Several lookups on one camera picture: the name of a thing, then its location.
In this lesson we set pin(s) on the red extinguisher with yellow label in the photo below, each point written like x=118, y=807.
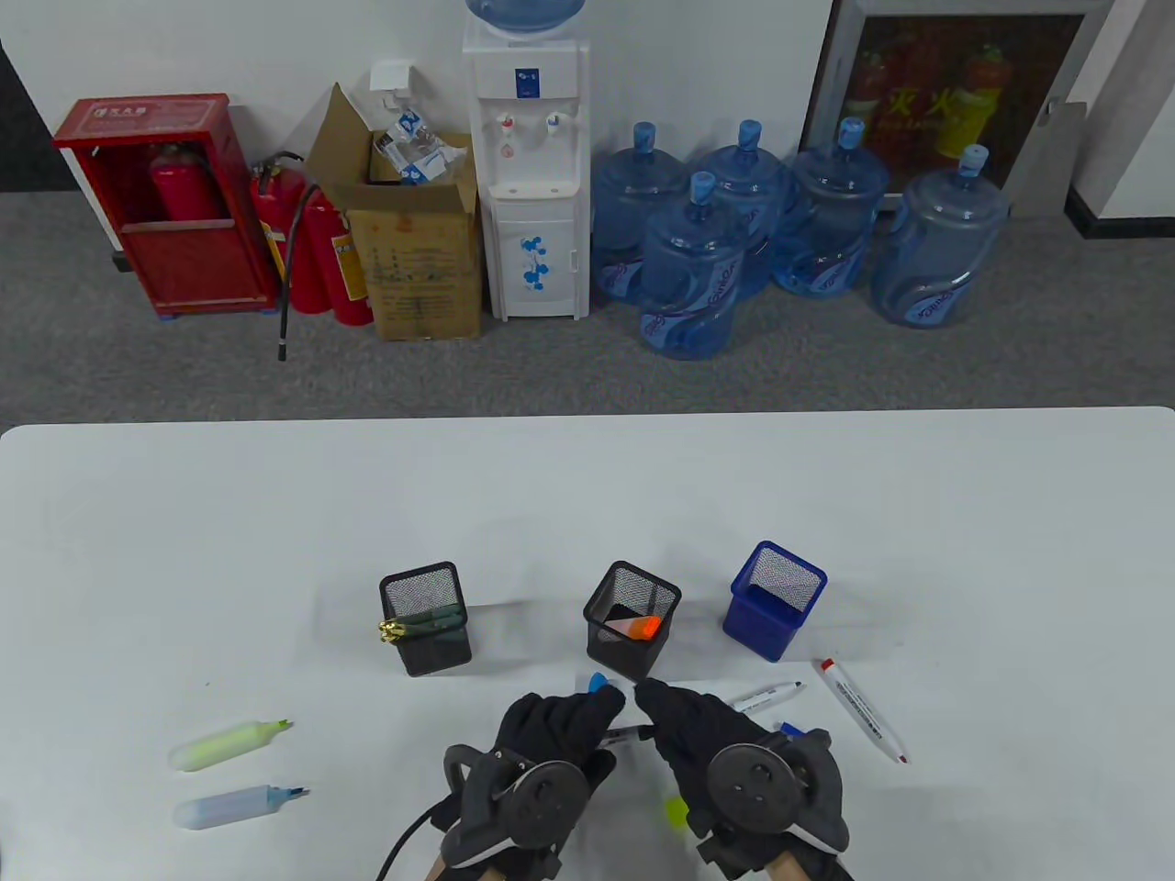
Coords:
x=323, y=248

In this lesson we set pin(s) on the white marker with red end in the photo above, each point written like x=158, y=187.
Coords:
x=858, y=707

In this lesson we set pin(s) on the person's left hand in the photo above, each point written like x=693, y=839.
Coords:
x=551, y=725

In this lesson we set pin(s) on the blue mesh pen holder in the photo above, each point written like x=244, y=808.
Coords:
x=762, y=624

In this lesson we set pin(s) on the red extinguisher inside cabinet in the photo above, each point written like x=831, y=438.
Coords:
x=188, y=188

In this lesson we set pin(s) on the person's right hand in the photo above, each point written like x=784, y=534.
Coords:
x=698, y=725

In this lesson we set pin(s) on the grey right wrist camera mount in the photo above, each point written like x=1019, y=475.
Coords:
x=748, y=780

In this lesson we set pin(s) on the glass-fronted wall fire cabinet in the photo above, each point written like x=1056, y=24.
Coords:
x=918, y=73

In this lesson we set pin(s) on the person's left forearm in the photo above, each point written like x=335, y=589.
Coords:
x=436, y=870

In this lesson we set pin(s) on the teal fountain pen cap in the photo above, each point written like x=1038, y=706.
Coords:
x=450, y=612

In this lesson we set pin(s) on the green highlighter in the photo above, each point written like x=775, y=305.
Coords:
x=229, y=745

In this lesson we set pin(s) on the white marker with blue end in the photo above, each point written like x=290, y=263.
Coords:
x=766, y=697

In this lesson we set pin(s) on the white water dispenser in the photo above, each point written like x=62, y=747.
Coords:
x=537, y=266

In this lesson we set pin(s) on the white marker with black end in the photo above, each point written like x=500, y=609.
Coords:
x=620, y=733

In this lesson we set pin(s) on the person's right forearm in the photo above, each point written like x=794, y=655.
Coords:
x=789, y=870

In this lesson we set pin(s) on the red fire extinguisher cabinet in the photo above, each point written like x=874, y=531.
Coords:
x=197, y=266

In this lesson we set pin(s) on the orange highlighter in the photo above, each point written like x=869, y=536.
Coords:
x=617, y=628

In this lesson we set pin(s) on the blue bottle on dispenser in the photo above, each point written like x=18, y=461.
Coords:
x=525, y=11

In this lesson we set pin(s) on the open cardboard box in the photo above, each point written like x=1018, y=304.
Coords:
x=422, y=275

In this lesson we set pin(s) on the yellow-green highlighter pen cap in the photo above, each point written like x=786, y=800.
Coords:
x=676, y=811

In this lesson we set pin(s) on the blue highlighter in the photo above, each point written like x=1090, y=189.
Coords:
x=229, y=808

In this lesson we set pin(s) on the dark door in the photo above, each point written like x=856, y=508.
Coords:
x=27, y=138

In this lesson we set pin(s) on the pile of plastic wrappers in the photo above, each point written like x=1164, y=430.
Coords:
x=418, y=151

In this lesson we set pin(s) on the blue water jug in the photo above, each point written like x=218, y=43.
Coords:
x=831, y=211
x=688, y=275
x=744, y=174
x=624, y=211
x=936, y=248

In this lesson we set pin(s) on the black mesh pen holder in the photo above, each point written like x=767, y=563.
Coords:
x=436, y=656
x=633, y=659

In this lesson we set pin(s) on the white wall socket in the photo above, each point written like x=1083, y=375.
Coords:
x=393, y=75

